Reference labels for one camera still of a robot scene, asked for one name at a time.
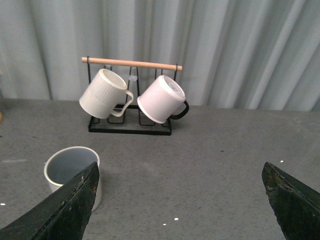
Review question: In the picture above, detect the white cup grey interior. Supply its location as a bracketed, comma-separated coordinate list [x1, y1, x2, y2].
[43, 146, 103, 212]

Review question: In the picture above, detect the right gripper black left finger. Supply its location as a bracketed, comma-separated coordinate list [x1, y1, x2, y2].
[0, 162, 100, 240]

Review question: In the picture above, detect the black wire mug rack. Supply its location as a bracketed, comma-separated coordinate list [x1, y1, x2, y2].
[81, 56, 183, 136]

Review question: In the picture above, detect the cream ribbed mug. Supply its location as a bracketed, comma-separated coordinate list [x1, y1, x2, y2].
[79, 68, 134, 119]

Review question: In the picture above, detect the white mug black handle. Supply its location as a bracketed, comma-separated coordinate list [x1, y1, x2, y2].
[137, 75, 189, 124]

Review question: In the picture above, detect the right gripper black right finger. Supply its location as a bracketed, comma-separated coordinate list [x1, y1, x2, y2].
[261, 162, 320, 240]

